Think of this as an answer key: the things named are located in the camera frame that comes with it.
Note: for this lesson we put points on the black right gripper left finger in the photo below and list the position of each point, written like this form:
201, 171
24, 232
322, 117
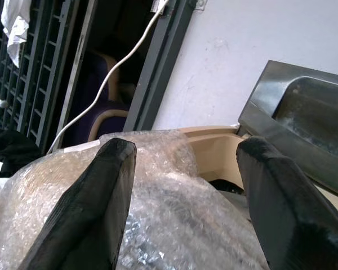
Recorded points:
93, 202

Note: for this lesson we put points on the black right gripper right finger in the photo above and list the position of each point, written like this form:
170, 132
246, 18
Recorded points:
287, 208

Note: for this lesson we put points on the beige top-load washing machine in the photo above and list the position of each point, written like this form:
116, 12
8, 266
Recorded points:
214, 157

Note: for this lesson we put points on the clear bubble wrap sheet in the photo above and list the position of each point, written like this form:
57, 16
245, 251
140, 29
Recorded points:
169, 213

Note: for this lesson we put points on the black garment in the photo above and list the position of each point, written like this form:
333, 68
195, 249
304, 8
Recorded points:
11, 152

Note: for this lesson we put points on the purple chair with beige trim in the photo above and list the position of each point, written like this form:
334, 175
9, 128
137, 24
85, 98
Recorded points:
104, 98

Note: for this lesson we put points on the white hanging cloth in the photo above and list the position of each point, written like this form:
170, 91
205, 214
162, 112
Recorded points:
15, 28

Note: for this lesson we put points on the dark grey door frame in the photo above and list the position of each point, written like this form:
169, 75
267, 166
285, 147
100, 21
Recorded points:
157, 70

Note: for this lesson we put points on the clear plastic wall bracket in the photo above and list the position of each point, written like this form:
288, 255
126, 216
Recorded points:
200, 4

